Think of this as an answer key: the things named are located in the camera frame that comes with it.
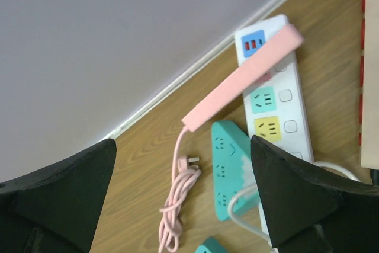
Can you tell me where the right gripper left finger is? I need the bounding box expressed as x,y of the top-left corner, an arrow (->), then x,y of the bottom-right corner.
1,139 -> 117,252

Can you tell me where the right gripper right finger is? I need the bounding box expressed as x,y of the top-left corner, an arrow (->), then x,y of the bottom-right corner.
251,136 -> 378,252

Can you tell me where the pink power strip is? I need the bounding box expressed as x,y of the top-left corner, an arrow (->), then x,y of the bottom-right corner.
158,24 -> 304,252

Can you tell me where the green triangular power strip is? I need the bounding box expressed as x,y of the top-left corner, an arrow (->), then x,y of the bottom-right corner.
211,121 -> 255,222

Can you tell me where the white multicolour power strip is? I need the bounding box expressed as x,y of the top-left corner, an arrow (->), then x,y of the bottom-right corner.
235,14 -> 314,162

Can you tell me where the wooden stick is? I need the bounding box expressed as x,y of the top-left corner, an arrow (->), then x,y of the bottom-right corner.
359,0 -> 378,170

